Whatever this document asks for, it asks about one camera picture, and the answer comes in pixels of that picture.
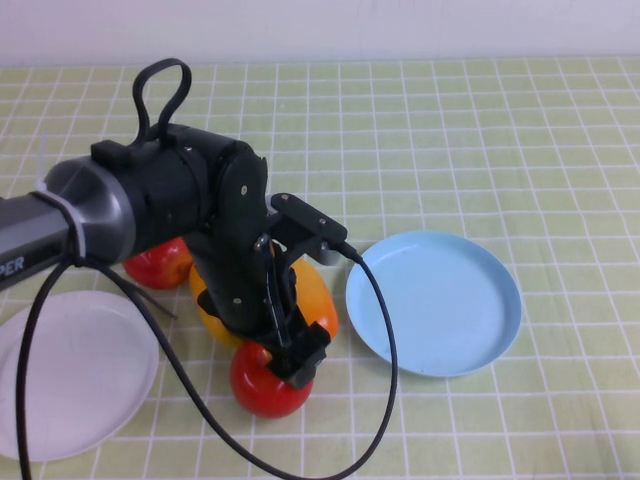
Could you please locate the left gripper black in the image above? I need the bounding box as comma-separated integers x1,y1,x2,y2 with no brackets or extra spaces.
188,232,331,390

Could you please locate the red apple with brown stem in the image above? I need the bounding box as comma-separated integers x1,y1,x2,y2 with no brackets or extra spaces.
229,342,312,419

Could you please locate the orange mango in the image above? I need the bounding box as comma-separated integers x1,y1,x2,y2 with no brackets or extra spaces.
292,259,337,337

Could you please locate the yellow mango with green tip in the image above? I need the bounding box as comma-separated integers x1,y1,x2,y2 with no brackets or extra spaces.
188,262,246,347

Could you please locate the red apple with yellow patch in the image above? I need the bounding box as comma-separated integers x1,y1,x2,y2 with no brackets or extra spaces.
122,237,196,290

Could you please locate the light blue round plate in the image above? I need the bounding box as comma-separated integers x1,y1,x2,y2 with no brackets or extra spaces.
345,230,522,378

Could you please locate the white round plate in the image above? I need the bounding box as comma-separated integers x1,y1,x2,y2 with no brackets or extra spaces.
0,290,160,462

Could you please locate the green checkered tablecloth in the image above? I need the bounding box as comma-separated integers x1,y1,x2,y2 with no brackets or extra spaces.
0,57,640,480

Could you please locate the black left camera cable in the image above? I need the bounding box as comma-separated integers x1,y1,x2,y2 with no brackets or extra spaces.
17,242,400,480

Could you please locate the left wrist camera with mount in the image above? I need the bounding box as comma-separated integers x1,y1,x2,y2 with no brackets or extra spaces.
267,192,350,267

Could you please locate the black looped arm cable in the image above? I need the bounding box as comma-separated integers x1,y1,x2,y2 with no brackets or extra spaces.
133,58,193,147

